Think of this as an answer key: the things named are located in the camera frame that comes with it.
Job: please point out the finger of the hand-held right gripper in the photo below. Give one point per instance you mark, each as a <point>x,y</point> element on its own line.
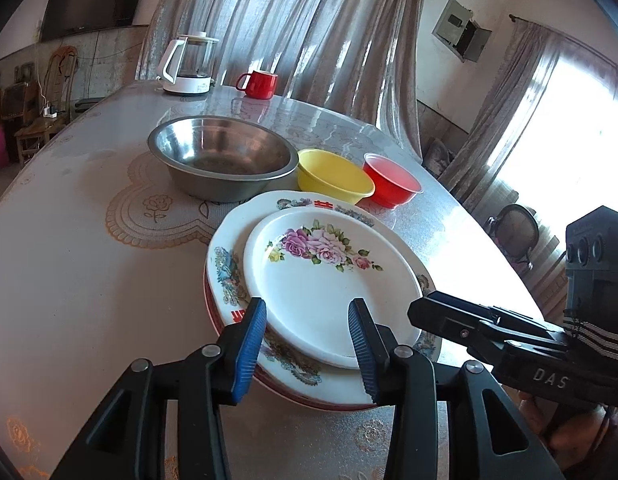
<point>454,322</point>

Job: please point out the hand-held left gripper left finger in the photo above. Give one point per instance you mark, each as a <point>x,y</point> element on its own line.
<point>249,355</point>

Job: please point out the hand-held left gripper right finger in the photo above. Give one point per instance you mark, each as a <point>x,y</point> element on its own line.
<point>361,355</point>

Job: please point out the white plate with purple rim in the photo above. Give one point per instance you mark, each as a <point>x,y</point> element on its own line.
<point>209,305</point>

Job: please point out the white plate with pink roses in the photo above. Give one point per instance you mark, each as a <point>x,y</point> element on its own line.
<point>334,290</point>

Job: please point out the white plate with red characters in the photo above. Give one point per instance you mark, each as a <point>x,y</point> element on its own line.
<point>229,270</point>

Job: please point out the red plastic bowl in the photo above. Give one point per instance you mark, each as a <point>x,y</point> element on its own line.
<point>391,182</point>

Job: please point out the yellow plastic bowl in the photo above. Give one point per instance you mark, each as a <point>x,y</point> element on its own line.
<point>334,177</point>

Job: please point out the stainless steel basin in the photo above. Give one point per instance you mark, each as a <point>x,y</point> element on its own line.
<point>224,160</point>

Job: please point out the person's right forearm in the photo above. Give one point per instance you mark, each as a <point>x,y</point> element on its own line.
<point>596,337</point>

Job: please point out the person's right hand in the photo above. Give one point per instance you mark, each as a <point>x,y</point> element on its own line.
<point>549,425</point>

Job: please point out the round-back wooden chair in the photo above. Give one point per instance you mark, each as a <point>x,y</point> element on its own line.
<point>514,232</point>

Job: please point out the grey cloth bundle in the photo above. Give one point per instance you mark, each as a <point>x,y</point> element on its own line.
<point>440,157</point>

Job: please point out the grey side window curtain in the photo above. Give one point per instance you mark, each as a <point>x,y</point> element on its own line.
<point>504,120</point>

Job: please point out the red mug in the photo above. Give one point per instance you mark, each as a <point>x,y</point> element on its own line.
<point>259,85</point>

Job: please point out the white electric glass kettle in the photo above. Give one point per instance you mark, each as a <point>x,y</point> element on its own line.
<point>189,75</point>

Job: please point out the wooden high-back chair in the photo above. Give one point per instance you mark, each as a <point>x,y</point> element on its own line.
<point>39,130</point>

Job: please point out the white power strip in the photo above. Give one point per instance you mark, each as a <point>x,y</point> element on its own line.
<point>50,111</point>

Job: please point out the grey sheer window curtain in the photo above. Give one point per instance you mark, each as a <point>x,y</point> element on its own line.
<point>289,25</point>

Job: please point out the black flat television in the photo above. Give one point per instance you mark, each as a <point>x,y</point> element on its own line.
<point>89,0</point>

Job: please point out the grey wall electrical box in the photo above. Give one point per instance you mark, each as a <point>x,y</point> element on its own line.
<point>459,27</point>

